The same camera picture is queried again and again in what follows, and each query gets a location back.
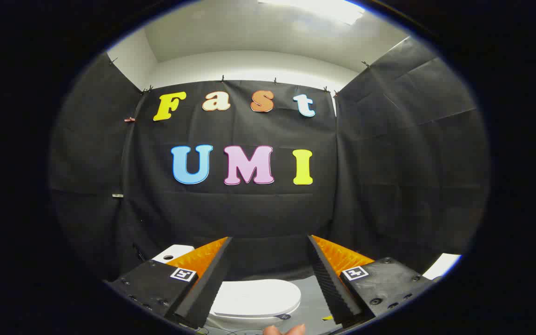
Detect black backdrop cloth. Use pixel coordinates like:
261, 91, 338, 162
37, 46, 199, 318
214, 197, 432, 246
48, 37, 489, 284

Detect white toilet lid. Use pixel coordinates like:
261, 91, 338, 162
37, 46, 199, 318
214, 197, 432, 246
210, 279, 302, 319

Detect white ceramic toilet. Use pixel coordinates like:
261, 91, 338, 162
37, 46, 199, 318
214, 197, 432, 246
152, 245, 292, 332

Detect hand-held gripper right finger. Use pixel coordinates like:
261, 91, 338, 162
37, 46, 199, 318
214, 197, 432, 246
308, 235, 436, 326

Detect white panel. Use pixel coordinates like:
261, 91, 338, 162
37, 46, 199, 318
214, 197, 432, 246
422, 254, 462, 281

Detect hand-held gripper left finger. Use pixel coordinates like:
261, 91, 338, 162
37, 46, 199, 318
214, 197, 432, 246
105, 236, 234, 330

